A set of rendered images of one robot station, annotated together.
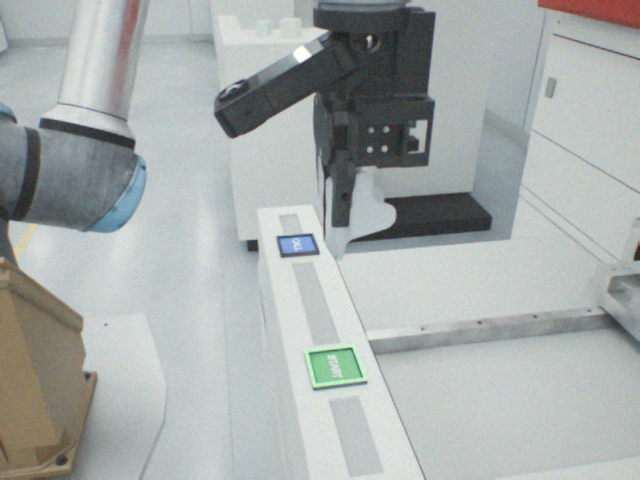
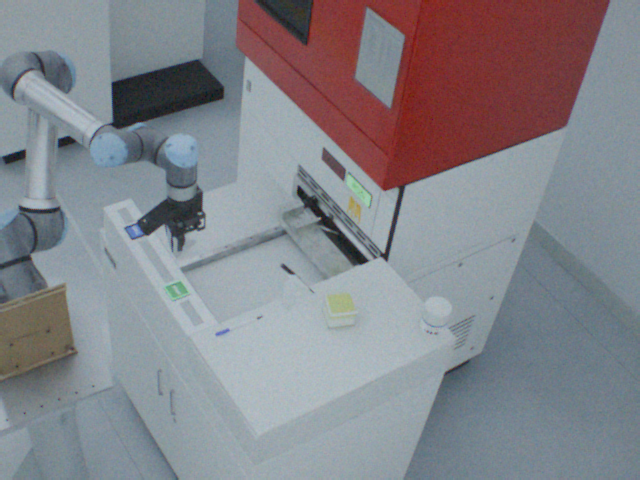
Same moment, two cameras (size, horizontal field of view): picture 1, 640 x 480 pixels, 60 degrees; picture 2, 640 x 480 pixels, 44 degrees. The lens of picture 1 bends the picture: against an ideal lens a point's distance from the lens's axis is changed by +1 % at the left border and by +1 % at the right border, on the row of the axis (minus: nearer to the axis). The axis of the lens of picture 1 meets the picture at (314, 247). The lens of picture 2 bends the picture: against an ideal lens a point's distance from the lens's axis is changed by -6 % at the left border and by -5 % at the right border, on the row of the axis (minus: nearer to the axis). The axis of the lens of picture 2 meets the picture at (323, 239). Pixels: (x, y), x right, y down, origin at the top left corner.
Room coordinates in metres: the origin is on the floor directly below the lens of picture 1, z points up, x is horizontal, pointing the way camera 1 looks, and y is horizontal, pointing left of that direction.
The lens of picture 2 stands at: (-1.02, 0.41, 2.64)
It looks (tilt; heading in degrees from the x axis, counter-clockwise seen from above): 44 degrees down; 330
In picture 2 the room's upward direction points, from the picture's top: 9 degrees clockwise
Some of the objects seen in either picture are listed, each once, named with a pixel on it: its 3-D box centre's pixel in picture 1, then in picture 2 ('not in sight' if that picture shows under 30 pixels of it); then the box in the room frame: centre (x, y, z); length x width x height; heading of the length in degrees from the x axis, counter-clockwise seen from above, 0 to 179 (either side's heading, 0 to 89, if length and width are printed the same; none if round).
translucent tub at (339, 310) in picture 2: not in sight; (339, 311); (0.21, -0.39, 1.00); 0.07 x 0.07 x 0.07; 81
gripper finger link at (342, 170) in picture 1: (339, 173); (178, 236); (0.42, -0.02, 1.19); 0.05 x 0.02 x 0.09; 10
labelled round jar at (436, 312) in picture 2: not in sight; (434, 317); (0.10, -0.62, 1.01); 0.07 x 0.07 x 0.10
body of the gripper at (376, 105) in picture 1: (367, 90); (183, 210); (0.44, -0.04, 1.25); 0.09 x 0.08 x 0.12; 100
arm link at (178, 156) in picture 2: not in sight; (180, 159); (0.44, -0.03, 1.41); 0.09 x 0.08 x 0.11; 34
